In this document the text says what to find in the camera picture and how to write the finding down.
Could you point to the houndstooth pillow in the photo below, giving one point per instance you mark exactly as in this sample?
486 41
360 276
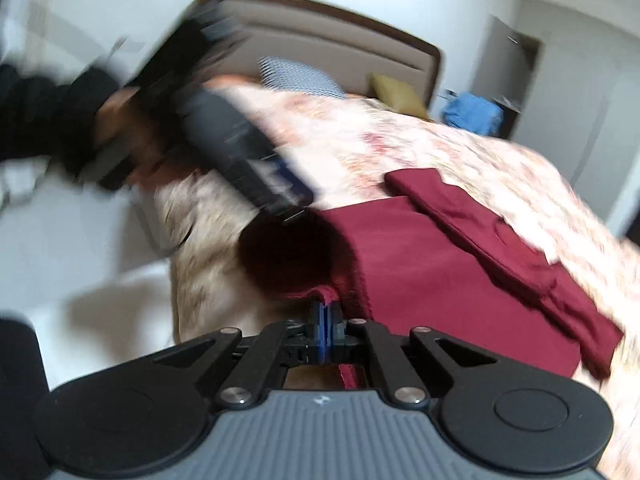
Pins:
300 77

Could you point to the grey wardrobe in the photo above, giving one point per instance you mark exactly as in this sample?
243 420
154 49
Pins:
575 85

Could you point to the floral duvet bed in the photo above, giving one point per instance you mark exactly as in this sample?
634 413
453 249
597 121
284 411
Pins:
450 150

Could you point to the blue garment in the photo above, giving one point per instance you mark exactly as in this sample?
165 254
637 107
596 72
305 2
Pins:
472 112

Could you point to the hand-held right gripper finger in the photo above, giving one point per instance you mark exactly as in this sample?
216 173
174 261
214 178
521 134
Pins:
320 335
331 335

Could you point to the maroon long-sleeve sweater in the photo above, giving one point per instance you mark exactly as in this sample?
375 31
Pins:
425 270

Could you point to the person's left hand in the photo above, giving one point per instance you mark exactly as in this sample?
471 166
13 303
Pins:
117 115

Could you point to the beige bed headboard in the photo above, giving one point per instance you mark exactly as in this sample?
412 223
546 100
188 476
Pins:
325 35

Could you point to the olive green pillow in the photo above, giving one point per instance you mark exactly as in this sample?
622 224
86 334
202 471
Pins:
397 95

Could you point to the person's dark trouser leg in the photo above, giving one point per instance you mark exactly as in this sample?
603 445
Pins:
20 400

